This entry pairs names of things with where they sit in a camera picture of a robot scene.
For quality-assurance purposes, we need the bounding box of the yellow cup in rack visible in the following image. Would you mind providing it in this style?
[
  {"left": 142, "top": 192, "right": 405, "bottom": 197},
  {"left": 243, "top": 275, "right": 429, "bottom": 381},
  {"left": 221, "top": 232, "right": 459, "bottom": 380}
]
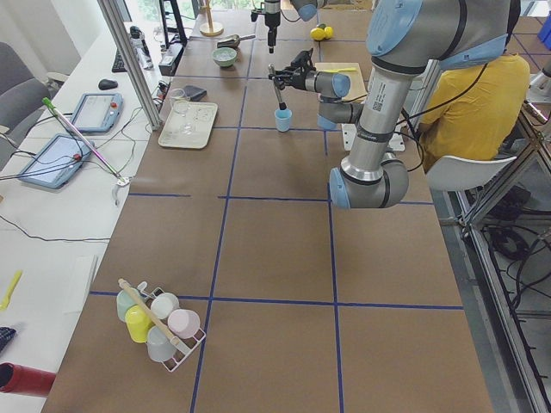
[{"left": 125, "top": 305, "right": 154, "bottom": 343}]

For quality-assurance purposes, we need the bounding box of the yellow lemon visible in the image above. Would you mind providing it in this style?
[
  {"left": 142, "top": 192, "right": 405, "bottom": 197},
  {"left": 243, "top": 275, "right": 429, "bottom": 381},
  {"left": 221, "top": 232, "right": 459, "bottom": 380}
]
[
  {"left": 310, "top": 27, "right": 326, "bottom": 41},
  {"left": 324, "top": 26, "right": 334, "bottom": 39}
]

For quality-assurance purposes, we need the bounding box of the white plastic chair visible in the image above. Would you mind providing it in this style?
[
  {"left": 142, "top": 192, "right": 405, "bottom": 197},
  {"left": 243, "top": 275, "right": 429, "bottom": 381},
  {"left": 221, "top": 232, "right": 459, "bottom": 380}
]
[{"left": 426, "top": 156, "right": 517, "bottom": 191}]

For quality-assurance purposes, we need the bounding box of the metal ice scoop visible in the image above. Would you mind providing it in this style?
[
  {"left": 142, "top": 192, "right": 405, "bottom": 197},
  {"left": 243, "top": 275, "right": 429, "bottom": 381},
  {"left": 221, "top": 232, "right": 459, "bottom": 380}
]
[{"left": 217, "top": 34, "right": 256, "bottom": 49}]

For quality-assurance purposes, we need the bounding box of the person in yellow shirt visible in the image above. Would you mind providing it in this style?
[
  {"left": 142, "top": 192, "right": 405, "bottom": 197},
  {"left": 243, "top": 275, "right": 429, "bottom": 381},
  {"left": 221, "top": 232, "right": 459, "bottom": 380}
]
[{"left": 418, "top": 51, "right": 530, "bottom": 172}]

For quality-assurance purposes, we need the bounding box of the metal muddler black tip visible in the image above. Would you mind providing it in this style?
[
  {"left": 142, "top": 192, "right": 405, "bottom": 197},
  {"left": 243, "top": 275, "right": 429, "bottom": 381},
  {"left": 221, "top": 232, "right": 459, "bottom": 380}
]
[{"left": 268, "top": 64, "right": 288, "bottom": 110}]

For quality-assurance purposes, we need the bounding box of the aluminium frame post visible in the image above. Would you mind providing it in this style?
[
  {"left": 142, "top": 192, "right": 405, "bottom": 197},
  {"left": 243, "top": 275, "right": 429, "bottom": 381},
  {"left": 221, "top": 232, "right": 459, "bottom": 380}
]
[{"left": 97, "top": 0, "right": 162, "bottom": 131}]

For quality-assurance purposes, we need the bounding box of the black box device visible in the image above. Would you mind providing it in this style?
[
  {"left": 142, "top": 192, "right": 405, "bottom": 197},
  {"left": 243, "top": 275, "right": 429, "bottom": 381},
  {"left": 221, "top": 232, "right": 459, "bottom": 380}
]
[{"left": 158, "top": 43, "right": 184, "bottom": 77}]

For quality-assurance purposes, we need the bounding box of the green bowl of ice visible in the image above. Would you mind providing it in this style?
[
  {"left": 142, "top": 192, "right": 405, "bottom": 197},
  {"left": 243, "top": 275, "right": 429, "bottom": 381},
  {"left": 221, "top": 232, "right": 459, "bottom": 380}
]
[{"left": 212, "top": 47, "right": 238, "bottom": 68}]

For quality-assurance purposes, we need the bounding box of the near blue teach pendant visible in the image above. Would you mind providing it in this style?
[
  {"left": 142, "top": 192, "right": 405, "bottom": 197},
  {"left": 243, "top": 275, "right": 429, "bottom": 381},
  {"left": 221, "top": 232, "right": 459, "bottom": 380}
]
[{"left": 17, "top": 133, "right": 93, "bottom": 189}]

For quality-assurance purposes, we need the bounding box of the red cylinder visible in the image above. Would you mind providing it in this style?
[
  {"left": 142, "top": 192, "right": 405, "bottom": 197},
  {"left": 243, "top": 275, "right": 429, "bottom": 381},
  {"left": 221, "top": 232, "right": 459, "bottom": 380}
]
[{"left": 1, "top": 362, "right": 56, "bottom": 398}]

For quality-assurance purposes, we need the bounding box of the white cup in rack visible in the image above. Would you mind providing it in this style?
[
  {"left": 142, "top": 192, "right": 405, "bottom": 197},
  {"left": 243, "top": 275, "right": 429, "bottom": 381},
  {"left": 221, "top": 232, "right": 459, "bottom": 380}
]
[{"left": 151, "top": 293, "right": 180, "bottom": 320}]

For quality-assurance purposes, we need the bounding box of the wooden rack handle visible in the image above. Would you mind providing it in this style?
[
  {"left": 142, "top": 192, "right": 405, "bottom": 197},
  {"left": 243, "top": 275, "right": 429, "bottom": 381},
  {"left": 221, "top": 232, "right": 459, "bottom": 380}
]
[{"left": 118, "top": 278, "right": 179, "bottom": 347}]

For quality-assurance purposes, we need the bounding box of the light blue cup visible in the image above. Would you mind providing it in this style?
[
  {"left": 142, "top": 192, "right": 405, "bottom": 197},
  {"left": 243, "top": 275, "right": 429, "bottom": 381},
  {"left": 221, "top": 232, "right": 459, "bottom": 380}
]
[{"left": 275, "top": 108, "right": 293, "bottom": 133}]

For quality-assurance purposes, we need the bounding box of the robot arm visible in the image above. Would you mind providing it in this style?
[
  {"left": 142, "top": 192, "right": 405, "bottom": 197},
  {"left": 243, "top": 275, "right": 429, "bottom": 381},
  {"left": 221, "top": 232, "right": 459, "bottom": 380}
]
[
  {"left": 269, "top": 1, "right": 517, "bottom": 209},
  {"left": 263, "top": 0, "right": 327, "bottom": 54}
]

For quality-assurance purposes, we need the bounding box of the clear wine glass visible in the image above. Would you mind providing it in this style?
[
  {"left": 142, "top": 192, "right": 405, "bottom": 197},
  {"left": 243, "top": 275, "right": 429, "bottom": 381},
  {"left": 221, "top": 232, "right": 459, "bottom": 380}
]
[{"left": 169, "top": 89, "right": 193, "bottom": 134}]

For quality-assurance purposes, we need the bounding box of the grey folded cloth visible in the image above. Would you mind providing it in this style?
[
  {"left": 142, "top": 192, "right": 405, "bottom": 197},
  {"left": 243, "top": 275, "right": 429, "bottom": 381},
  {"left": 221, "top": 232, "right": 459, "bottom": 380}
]
[{"left": 183, "top": 85, "right": 207, "bottom": 102}]

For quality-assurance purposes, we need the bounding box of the blue teach pendant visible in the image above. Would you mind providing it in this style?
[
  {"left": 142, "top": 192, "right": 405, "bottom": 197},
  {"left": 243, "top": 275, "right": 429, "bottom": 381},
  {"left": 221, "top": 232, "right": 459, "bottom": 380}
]
[
  {"left": 17, "top": 133, "right": 93, "bottom": 189},
  {"left": 71, "top": 93, "right": 124, "bottom": 134}
]

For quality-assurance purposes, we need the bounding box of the black computer mouse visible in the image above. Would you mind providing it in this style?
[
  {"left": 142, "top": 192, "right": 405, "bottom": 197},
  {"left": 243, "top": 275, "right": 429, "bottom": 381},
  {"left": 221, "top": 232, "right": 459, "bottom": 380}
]
[{"left": 98, "top": 78, "right": 118, "bottom": 90}]

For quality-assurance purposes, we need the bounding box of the far blue teach pendant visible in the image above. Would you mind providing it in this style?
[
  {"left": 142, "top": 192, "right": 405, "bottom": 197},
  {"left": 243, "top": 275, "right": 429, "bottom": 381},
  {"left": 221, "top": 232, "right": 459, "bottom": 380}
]
[{"left": 71, "top": 93, "right": 124, "bottom": 134}]

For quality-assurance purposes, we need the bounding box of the grey cup in rack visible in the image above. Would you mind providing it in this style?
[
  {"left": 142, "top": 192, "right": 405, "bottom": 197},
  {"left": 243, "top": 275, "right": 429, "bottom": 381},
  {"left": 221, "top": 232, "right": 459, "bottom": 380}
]
[{"left": 146, "top": 326, "right": 176, "bottom": 362}]

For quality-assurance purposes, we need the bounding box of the cream bear tray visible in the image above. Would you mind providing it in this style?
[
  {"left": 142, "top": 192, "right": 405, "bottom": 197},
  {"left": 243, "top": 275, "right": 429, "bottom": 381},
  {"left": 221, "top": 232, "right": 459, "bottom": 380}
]
[{"left": 158, "top": 102, "right": 218, "bottom": 150}]

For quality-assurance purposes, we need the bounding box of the wooden cutting board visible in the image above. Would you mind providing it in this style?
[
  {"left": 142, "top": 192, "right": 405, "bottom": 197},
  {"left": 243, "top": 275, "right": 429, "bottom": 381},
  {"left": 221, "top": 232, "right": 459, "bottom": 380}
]
[{"left": 315, "top": 62, "right": 367, "bottom": 102}]

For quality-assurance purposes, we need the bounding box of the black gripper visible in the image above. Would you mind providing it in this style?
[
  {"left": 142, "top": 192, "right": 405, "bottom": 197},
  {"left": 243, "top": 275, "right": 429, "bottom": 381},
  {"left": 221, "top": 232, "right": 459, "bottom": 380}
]
[
  {"left": 269, "top": 69, "right": 319, "bottom": 90},
  {"left": 263, "top": 0, "right": 281, "bottom": 53}
]

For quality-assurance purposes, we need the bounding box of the wooden mug tree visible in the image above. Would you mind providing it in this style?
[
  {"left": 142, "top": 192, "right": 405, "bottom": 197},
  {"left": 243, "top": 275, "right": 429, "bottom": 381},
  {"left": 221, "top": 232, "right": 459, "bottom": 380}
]
[{"left": 199, "top": 0, "right": 224, "bottom": 37}]

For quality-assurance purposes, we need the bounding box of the white wire cup rack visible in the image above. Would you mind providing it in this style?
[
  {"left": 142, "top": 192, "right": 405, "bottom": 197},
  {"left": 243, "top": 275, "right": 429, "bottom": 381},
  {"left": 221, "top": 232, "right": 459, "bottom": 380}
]
[{"left": 138, "top": 281, "right": 206, "bottom": 372}]

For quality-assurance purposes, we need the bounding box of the yellow plastic knife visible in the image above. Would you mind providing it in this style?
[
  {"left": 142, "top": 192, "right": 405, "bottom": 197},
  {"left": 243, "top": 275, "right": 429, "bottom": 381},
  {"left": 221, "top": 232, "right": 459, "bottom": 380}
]
[{"left": 321, "top": 66, "right": 357, "bottom": 73}]

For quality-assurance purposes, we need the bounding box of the grey office chair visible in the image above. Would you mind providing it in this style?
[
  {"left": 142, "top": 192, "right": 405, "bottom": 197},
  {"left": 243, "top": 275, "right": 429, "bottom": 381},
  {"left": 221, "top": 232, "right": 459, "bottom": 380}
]
[{"left": 1, "top": 42, "right": 50, "bottom": 169}]

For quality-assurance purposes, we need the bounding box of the green cup in rack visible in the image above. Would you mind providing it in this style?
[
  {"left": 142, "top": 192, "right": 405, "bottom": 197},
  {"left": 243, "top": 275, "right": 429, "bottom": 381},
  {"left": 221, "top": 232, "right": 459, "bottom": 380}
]
[{"left": 115, "top": 290, "right": 135, "bottom": 322}]

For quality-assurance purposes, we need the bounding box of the metal stirring rod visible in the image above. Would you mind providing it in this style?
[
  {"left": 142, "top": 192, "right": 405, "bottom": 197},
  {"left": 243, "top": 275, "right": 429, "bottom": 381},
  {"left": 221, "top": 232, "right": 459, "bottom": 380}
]
[{"left": 41, "top": 97, "right": 130, "bottom": 187}]

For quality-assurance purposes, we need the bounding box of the black keyboard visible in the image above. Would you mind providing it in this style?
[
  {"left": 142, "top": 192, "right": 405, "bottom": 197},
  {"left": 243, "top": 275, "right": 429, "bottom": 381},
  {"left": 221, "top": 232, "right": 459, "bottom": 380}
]
[{"left": 111, "top": 51, "right": 127, "bottom": 73}]

